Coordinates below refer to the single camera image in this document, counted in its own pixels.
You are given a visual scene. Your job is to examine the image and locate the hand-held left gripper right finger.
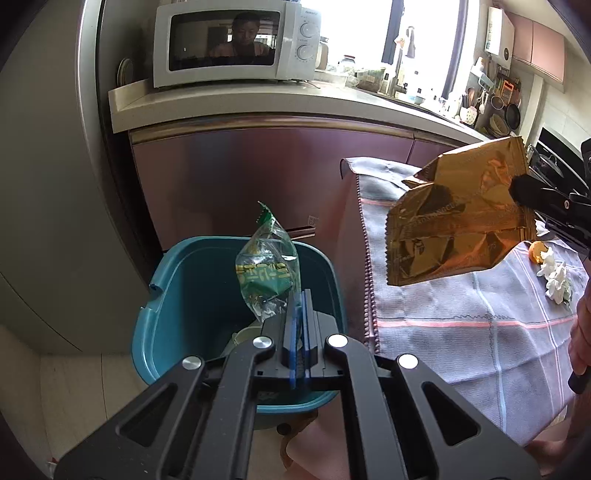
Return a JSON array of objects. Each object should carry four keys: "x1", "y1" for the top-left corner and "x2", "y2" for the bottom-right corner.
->
[{"x1": 300, "y1": 290, "x2": 542, "y2": 480}]

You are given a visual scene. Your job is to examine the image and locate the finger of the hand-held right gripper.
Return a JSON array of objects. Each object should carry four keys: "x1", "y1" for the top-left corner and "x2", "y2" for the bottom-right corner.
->
[
  {"x1": 533, "y1": 210, "x2": 591, "y2": 257},
  {"x1": 508, "y1": 174, "x2": 591, "y2": 219}
]

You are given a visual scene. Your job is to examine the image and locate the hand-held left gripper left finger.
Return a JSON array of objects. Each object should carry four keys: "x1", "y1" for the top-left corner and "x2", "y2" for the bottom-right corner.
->
[{"x1": 55, "y1": 291, "x2": 301, "y2": 480}]

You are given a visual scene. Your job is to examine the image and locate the green clear snack wrapper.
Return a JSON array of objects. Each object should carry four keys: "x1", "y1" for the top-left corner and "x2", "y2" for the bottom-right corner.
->
[{"x1": 235, "y1": 201, "x2": 300, "y2": 325}]

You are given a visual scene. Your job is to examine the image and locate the gold snack bag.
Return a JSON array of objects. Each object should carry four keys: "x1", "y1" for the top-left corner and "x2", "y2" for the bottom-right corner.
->
[{"x1": 386, "y1": 136, "x2": 539, "y2": 287}]

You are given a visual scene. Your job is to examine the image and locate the teal plastic bin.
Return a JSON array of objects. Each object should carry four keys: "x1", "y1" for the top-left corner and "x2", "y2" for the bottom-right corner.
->
[{"x1": 131, "y1": 236, "x2": 350, "y2": 417}]

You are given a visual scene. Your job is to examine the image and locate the person's right hand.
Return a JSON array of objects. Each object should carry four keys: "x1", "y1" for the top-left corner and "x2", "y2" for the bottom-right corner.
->
[{"x1": 569, "y1": 286, "x2": 591, "y2": 398}]

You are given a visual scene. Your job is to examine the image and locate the crumpled white tissue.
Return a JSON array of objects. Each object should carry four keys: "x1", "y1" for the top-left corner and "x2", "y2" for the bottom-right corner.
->
[{"x1": 536, "y1": 246, "x2": 574, "y2": 306}]

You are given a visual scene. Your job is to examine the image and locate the grey checked cloth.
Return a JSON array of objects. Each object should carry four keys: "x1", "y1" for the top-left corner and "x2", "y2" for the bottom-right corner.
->
[{"x1": 339, "y1": 156, "x2": 591, "y2": 447}]

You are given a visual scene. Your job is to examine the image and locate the white water heater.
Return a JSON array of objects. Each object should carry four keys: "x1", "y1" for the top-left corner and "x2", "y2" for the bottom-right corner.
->
[{"x1": 484, "y1": 5, "x2": 515, "y2": 64}]

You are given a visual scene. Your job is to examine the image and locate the pink kitchen counter cabinet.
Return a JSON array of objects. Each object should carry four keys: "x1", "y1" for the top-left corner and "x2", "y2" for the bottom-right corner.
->
[{"x1": 108, "y1": 76, "x2": 491, "y2": 256}]

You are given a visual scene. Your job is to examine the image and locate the steel kitchen faucet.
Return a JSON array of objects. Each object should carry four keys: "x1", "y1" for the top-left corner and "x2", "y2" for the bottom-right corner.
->
[{"x1": 392, "y1": 25, "x2": 417, "y2": 96}]

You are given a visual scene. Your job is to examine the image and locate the person's leg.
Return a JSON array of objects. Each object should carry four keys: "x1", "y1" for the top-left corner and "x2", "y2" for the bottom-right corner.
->
[{"x1": 525, "y1": 406, "x2": 591, "y2": 477}]

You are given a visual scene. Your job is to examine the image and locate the dark framed window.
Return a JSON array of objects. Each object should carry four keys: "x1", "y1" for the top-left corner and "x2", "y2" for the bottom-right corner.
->
[{"x1": 318, "y1": 0, "x2": 468, "y2": 94}]

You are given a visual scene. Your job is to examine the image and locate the grey refrigerator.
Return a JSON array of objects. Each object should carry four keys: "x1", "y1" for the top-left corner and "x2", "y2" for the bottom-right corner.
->
[{"x1": 0, "y1": 0, "x2": 163, "y2": 357}]

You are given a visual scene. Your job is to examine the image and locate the white microwave oven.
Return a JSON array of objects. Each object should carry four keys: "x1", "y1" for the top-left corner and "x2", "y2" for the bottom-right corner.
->
[{"x1": 153, "y1": 0, "x2": 322, "y2": 90}]

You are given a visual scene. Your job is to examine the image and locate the pink wall cabinet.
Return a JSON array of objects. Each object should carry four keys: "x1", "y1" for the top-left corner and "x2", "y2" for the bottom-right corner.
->
[{"x1": 505, "y1": 8, "x2": 567, "y2": 84}]

